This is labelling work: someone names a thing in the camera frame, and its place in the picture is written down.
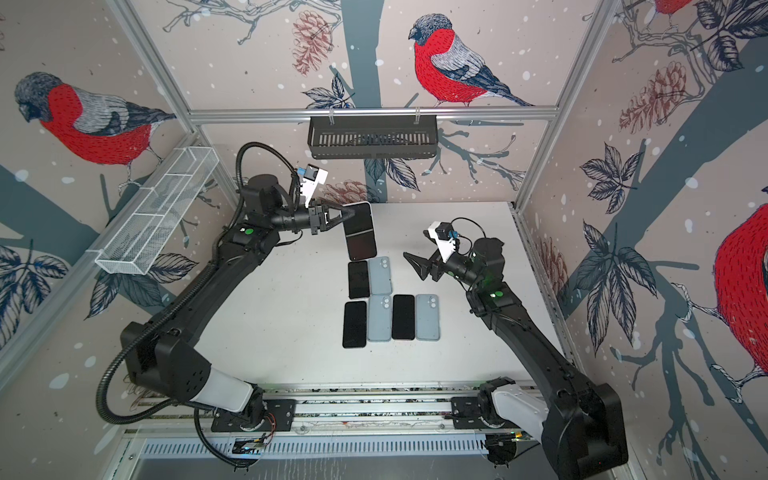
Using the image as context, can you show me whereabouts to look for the aluminium mounting rail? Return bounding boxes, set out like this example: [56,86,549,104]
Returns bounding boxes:
[122,383,622,439]

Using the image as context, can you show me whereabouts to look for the white wire mesh basket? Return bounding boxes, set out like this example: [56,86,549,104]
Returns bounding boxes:
[95,146,219,275]

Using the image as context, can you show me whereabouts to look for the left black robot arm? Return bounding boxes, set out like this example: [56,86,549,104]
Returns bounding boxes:
[96,174,355,426]

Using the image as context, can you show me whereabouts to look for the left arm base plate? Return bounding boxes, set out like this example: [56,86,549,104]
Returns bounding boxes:
[211,399,297,433]

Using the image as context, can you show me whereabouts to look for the black hanging basket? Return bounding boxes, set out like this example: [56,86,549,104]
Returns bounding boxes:
[307,115,439,160]

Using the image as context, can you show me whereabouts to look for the black corrugated cable hose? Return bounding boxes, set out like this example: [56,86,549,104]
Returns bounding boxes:
[95,141,301,469]

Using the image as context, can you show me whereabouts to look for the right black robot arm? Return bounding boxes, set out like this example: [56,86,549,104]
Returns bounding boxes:
[403,221,629,479]

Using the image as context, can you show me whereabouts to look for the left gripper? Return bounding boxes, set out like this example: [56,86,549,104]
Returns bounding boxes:
[268,199,354,239]

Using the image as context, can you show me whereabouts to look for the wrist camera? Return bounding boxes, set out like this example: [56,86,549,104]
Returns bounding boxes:
[437,222,459,262]
[297,164,328,208]

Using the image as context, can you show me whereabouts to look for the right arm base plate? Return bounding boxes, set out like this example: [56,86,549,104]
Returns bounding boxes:
[447,397,514,430]

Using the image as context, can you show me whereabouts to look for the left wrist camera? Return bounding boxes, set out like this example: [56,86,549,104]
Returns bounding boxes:
[297,164,328,208]

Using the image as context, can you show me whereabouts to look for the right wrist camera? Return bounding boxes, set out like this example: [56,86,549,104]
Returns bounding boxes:
[437,222,459,262]

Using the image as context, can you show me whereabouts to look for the light-blue case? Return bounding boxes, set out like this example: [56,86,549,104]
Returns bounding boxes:
[367,295,392,342]
[415,294,441,341]
[367,256,393,295]

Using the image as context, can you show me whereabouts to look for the black phone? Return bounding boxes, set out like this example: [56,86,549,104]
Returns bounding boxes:
[348,261,370,300]
[343,202,377,261]
[392,294,416,340]

